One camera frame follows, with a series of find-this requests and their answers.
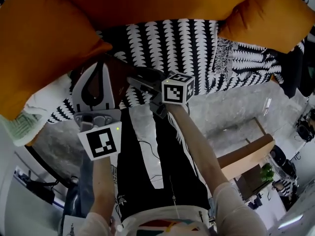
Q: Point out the orange cushion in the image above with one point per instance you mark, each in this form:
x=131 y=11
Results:
x=37 y=45
x=268 y=18

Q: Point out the person's left forearm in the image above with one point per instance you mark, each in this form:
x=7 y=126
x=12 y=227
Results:
x=103 y=181

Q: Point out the person's white shirt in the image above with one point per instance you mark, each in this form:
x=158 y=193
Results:
x=233 y=213

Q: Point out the black white patterned blanket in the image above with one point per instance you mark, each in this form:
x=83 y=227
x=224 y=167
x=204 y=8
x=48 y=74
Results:
x=172 y=48

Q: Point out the white green patterned cushion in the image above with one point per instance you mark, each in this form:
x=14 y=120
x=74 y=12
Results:
x=29 y=124

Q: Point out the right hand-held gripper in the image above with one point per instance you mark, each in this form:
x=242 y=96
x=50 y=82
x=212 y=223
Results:
x=174 y=90

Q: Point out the green potted plant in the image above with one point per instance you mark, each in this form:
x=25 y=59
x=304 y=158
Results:
x=267 y=173

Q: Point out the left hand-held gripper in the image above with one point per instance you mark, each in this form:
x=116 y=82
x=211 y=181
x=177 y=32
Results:
x=101 y=141

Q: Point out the person's right forearm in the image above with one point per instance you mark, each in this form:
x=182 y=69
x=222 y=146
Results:
x=197 y=151

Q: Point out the person's black trousers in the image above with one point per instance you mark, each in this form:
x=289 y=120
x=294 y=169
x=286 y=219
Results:
x=140 y=176

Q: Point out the wooden table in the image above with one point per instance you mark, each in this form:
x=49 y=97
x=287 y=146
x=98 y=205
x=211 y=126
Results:
x=243 y=161

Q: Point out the black cloth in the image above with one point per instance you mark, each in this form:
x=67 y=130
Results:
x=295 y=72

